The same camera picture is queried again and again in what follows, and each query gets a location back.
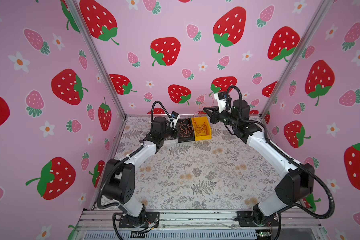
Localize orange and black cables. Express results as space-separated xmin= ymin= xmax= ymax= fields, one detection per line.
xmin=178 ymin=119 xmax=193 ymax=139

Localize red cable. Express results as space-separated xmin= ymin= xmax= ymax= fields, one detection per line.
xmin=192 ymin=111 xmax=211 ymax=138

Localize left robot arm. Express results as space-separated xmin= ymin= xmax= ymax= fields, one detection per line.
xmin=96 ymin=101 xmax=180 ymax=226

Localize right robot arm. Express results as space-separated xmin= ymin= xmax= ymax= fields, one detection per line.
xmin=204 ymin=86 xmax=335 ymax=226

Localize black plastic bin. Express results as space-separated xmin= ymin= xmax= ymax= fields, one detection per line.
xmin=176 ymin=118 xmax=195 ymax=143

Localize yellow plastic bin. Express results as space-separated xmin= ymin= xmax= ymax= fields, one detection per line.
xmin=192 ymin=117 xmax=212 ymax=141

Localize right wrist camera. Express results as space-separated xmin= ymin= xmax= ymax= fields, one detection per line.
xmin=214 ymin=92 xmax=232 ymax=113

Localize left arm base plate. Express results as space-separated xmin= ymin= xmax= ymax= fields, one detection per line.
xmin=118 ymin=211 xmax=160 ymax=229

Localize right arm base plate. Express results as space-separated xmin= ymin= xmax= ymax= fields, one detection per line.
xmin=234 ymin=211 xmax=279 ymax=227

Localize aluminium frame rail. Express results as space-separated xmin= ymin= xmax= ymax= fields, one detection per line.
xmin=72 ymin=209 xmax=329 ymax=240

